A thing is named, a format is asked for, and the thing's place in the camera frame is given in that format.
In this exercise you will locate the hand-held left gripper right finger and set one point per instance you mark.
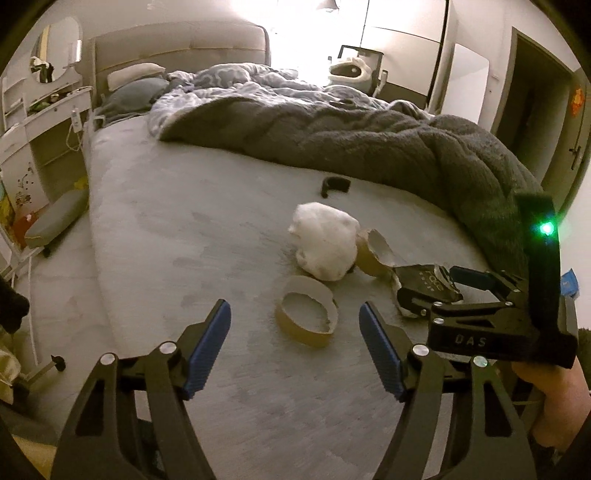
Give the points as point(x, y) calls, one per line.
point(383, 355)

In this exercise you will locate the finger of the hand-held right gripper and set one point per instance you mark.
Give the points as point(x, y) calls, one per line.
point(475, 277)
point(443, 308)

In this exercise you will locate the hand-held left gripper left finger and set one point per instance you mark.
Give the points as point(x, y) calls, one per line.
point(207, 350)

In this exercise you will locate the cardboard tape roll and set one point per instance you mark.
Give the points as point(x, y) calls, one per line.
point(300, 334)

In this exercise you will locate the torn cardboard roll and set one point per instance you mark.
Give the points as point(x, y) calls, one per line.
point(369, 258)

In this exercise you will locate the white paper ball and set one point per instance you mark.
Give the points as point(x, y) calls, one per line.
point(328, 240)

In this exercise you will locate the person's right hand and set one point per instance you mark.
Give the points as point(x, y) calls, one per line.
point(554, 397)

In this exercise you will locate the small blue box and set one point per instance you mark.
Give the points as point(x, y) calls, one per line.
point(570, 282)

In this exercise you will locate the brown door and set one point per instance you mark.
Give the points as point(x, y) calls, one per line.
point(568, 184)

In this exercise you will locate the black curved band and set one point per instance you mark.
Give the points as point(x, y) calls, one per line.
point(337, 183)

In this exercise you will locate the dark grey fleece blanket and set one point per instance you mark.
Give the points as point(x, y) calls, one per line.
point(369, 152)

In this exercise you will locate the grey cushioned stool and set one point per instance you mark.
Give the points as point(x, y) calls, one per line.
point(55, 221)

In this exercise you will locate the black garment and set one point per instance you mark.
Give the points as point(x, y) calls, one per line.
point(11, 304)

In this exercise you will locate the beige coat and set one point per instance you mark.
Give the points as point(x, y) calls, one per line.
point(7, 369)

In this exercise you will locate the yellow bag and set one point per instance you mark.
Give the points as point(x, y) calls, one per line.
point(81, 183)

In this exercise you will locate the orange bag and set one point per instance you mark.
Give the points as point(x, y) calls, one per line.
point(22, 228)

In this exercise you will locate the white wardrobe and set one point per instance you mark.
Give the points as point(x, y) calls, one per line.
point(406, 50)

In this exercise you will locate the white pet bed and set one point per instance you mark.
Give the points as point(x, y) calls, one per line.
point(346, 76)

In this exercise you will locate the colourful picture box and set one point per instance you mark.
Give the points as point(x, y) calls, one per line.
point(7, 207)

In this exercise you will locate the white power strip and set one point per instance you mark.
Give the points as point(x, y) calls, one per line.
point(76, 122)

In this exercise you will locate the grey pillow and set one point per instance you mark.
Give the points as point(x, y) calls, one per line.
point(134, 95)

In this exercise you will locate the patterned grey duvet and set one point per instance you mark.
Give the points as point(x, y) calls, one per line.
point(240, 85)

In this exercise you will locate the white dressing table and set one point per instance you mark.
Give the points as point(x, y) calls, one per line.
point(37, 134)

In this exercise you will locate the cream pillow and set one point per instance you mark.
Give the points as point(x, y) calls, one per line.
point(134, 74)

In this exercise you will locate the grey padded headboard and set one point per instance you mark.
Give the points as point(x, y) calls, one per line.
point(184, 50)

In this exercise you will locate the round mirror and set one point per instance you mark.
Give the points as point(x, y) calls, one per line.
point(55, 46)

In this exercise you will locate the red wall decoration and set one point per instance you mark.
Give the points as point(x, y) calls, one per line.
point(577, 98)

